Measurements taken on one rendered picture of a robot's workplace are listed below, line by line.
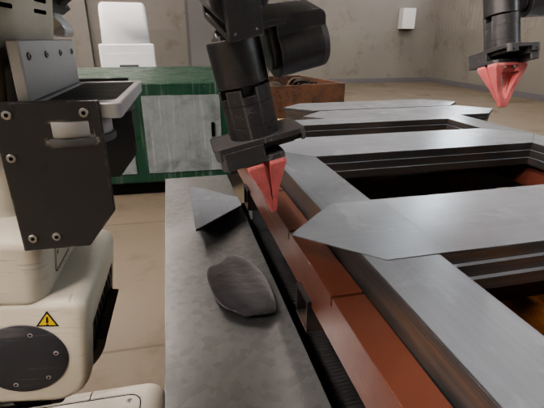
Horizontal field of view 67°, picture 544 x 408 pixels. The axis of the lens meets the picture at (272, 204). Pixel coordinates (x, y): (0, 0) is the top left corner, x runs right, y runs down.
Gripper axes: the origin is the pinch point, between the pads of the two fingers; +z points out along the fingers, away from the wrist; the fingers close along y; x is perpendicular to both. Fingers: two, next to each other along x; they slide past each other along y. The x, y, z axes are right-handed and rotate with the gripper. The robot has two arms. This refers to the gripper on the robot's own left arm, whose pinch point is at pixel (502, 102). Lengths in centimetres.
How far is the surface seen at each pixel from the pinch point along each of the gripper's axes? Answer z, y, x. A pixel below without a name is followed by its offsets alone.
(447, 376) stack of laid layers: 24, -36, 38
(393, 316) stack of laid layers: 23, -27, 38
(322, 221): 15.1, -10.6, 39.4
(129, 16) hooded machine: -173, 507, 93
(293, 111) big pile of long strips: -8, 93, 11
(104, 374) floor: 79, 83, 91
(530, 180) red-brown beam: 18.1, 20.8, -27.1
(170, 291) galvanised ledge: 28, 10, 62
